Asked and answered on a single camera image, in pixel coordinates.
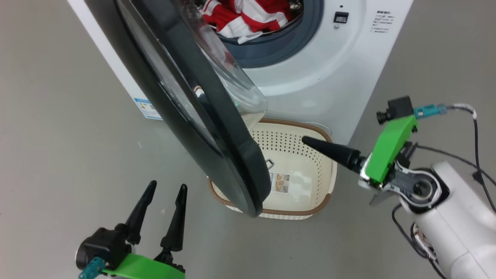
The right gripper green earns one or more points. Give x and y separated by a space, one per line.
387 151

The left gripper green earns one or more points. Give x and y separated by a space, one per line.
143 269

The black round glass washer door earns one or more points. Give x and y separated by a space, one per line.
217 147

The red and white garment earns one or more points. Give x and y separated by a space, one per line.
248 19

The cream perforated basket brown rim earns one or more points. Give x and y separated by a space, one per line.
306 170

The basket paper label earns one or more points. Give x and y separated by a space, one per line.
280 182

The white front-load washing machine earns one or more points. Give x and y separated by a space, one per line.
329 77

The grey rubber door gasket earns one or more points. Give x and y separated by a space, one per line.
283 42

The black door lock socket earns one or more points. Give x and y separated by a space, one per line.
341 17

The round white filter cover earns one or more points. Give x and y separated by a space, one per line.
319 127

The blue energy label sticker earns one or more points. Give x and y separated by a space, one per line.
149 109

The steel washer drum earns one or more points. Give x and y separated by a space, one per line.
296 6

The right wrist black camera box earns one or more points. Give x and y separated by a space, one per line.
399 108

